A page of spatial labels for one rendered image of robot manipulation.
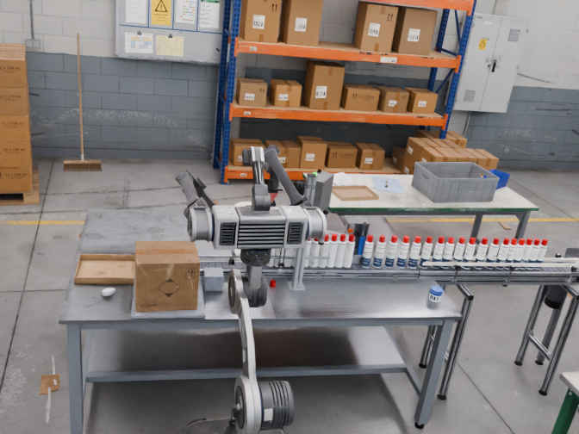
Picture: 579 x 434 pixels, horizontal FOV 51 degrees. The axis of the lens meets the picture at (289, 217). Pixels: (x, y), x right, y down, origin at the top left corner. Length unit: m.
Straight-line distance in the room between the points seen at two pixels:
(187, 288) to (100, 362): 0.97
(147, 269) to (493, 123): 6.92
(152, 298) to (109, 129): 4.74
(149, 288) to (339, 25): 5.40
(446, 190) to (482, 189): 0.34
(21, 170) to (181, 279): 3.50
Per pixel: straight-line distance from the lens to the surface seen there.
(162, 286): 3.02
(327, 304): 3.32
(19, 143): 6.18
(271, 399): 2.46
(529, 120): 9.49
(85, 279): 3.36
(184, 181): 2.97
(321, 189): 3.16
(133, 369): 3.75
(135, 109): 7.54
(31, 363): 4.23
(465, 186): 5.20
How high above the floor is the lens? 2.55
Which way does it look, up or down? 24 degrees down
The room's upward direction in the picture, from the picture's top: 7 degrees clockwise
